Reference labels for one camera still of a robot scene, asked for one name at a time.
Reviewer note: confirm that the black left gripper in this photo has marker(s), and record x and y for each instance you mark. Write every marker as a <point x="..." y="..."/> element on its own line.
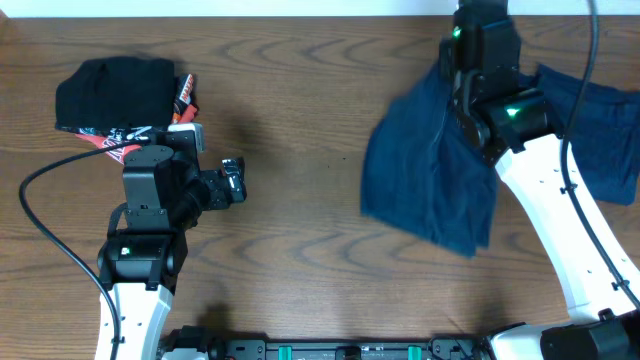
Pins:
<point x="234" y="184"/>

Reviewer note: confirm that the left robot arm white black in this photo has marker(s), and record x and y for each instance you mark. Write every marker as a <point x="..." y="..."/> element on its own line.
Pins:
<point x="166" y="192"/>

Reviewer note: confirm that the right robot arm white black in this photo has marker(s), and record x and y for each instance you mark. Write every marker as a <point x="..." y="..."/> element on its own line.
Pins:
<point x="519" y="135"/>

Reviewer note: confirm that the dark blue cloth pile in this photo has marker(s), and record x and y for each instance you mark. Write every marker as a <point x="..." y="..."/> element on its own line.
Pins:
<point x="605" y="143"/>

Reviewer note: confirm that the dark blue denim shorts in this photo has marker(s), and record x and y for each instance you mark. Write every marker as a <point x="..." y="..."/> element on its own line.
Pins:
<point x="421" y="176"/>

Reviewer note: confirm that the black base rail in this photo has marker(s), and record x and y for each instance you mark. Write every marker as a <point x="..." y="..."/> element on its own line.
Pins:
<point x="192" y="342"/>

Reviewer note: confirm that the folded black garment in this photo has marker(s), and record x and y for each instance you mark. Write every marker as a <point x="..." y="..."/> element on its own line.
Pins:
<point x="117" y="91"/>

